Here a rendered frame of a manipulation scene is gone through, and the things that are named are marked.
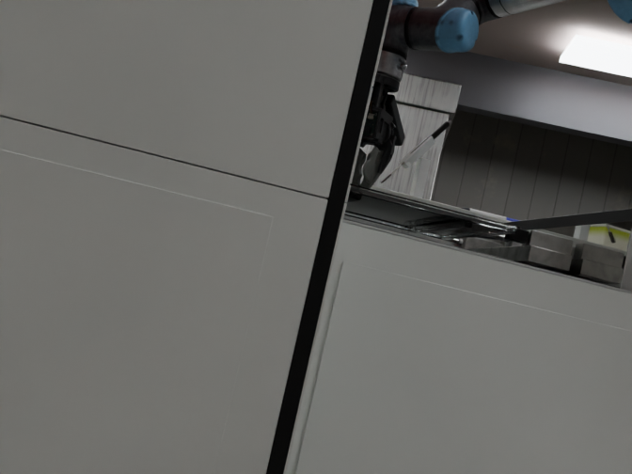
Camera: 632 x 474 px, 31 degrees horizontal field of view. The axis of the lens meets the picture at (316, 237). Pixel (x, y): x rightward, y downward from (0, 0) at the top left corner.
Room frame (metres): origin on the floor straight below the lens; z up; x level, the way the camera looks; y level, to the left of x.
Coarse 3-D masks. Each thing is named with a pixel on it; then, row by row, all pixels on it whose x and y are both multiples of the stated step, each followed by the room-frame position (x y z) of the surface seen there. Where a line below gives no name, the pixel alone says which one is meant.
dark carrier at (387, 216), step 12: (348, 204) 2.11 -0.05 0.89; (360, 204) 2.06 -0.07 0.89; (372, 204) 2.02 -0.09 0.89; (384, 204) 1.98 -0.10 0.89; (396, 204) 1.95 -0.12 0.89; (372, 216) 2.22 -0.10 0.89; (384, 216) 2.17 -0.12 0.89; (396, 216) 2.13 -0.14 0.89; (408, 216) 2.08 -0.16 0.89; (420, 216) 2.04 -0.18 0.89; (432, 216) 2.00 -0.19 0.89; (444, 216) 1.96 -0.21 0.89; (480, 228) 2.01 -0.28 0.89
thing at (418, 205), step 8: (352, 184) 1.88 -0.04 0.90; (352, 192) 1.88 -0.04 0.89; (360, 192) 1.88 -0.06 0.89; (368, 192) 1.88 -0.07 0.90; (376, 192) 1.89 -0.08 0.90; (384, 200) 1.90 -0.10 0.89; (392, 200) 1.89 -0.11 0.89; (400, 200) 1.90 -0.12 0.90; (408, 200) 1.90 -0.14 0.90; (416, 208) 1.91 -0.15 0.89; (424, 208) 1.91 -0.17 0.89; (432, 208) 1.91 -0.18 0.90; (440, 208) 1.91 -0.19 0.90; (448, 216) 1.92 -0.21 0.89; (456, 216) 1.92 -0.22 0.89; (464, 216) 1.92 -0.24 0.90; (472, 216) 1.92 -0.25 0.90; (480, 224) 1.93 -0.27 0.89; (488, 224) 1.93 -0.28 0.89; (496, 224) 1.93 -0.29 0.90; (504, 224) 1.94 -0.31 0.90; (512, 232) 1.94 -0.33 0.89
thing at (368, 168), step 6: (372, 150) 1.99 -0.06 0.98; (378, 150) 2.00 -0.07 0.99; (372, 156) 1.99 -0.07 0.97; (378, 156) 2.00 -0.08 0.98; (366, 162) 1.97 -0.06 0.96; (372, 162) 1.99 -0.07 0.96; (378, 162) 2.00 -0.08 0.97; (366, 168) 1.97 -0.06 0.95; (372, 168) 2.00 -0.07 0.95; (366, 174) 1.98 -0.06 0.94; (372, 174) 2.00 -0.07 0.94; (378, 174) 2.01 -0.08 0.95; (366, 180) 2.00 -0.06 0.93; (372, 180) 2.00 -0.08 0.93; (366, 186) 2.01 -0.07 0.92
